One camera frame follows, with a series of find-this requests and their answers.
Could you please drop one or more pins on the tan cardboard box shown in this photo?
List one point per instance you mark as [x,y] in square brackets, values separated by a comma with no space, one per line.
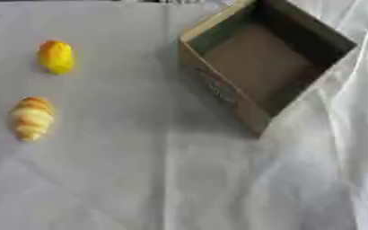
[255,63]

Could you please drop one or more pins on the toy croissant bread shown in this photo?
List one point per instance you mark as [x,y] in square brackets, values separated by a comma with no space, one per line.
[31,118]

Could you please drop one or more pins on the yellow orange toy fruit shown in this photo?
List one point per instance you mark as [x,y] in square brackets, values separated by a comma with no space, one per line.
[56,57]

